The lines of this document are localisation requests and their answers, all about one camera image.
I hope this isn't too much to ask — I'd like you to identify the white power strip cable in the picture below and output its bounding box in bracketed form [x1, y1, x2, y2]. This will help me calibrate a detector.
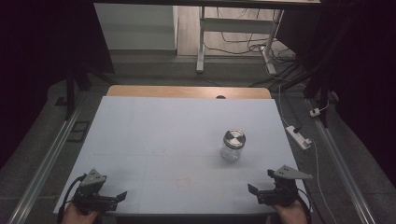
[308, 137, 339, 224]

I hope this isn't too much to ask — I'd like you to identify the wooden table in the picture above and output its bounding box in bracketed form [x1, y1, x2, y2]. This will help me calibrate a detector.
[106, 85, 273, 100]

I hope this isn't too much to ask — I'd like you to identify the person's right hand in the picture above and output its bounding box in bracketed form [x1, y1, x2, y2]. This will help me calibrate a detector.
[273, 200, 309, 224]

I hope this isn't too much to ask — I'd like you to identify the dark curtain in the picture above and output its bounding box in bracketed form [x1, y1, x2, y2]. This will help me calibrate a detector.
[275, 0, 396, 188]
[0, 0, 116, 171]

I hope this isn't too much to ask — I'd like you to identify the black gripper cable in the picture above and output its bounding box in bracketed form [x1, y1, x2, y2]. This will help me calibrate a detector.
[57, 174, 87, 224]
[295, 189, 314, 219]

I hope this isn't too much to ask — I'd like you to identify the round silver metal lid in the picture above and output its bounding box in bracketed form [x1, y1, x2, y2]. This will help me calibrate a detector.
[222, 129, 247, 150]

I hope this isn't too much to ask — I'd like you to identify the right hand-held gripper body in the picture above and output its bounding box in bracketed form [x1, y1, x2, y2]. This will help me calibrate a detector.
[257, 164, 314, 207]

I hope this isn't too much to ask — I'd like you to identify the black metal stand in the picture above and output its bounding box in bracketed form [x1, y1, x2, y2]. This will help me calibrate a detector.
[64, 62, 108, 121]
[303, 59, 332, 129]

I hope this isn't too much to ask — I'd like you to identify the black floor frame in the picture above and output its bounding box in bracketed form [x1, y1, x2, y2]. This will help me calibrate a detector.
[66, 120, 92, 144]

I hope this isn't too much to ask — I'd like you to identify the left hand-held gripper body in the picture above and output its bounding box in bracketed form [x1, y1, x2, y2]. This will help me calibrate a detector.
[72, 168, 120, 217]

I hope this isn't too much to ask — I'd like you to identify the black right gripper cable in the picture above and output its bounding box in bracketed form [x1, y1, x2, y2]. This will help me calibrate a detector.
[295, 189, 314, 219]

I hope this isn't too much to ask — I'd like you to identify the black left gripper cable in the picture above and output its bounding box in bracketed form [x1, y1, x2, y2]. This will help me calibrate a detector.
[57, 174, 87, 224]

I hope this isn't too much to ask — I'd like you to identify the white metal desk frame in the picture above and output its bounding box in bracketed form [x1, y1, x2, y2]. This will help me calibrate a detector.
[195, 6, 286, 76]

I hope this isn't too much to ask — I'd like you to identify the white power strip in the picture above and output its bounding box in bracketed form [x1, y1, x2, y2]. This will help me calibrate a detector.
[285, 125, 313, 151]

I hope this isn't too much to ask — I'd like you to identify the white table mat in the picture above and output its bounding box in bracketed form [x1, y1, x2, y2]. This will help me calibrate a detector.
[53, 95, 314, 216]

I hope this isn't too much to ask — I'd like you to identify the tangle of black floor cables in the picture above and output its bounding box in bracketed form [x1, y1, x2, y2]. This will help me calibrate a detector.
[204, 7, 298, 64]

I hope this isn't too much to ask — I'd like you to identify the clear glass jar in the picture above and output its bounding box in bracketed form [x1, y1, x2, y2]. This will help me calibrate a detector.
[219, 141, 242, 163]

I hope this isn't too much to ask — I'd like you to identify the white cabinet panel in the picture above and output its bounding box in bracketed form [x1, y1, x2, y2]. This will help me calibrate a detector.
[93, 3, 179, 51]

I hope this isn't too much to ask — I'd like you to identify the metal floor rail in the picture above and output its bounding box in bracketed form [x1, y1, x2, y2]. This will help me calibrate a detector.
[7, 98, 88, 224]
[306, 98, 378, 224]

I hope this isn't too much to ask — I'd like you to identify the person's left hand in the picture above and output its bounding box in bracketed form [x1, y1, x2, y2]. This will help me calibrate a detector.
[61, 202, 101, 224]

